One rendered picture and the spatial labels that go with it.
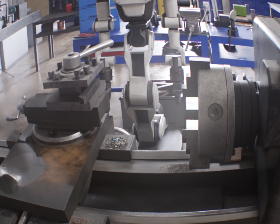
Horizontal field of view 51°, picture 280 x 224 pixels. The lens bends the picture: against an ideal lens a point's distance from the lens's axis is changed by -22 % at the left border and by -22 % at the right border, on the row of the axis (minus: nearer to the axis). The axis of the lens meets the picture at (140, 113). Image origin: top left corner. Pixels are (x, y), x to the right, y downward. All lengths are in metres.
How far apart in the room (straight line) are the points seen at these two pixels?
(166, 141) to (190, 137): 1.70
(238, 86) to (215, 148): 0.16
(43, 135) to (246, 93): 0.69
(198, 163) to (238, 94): 0.19
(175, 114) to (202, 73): 2.19
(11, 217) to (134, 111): 1.48
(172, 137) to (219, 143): 1.81
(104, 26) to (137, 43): 0.24
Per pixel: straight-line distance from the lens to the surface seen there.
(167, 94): 2.99
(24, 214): 0.97
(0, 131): 3.55
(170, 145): 2.50
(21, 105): 1.27
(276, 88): 0.62
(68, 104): 1.09
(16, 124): 3.57
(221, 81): 0.79
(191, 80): 0.83
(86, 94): 1.05
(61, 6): 5.37
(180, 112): 2.97
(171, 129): 2.69
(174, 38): 2.12
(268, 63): 0.66
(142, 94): 2.13
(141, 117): 2.32
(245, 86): 0.84
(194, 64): 0.82
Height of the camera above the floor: 1.50
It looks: 27 degrees down
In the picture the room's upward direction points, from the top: 5 degrees counter-clockwise
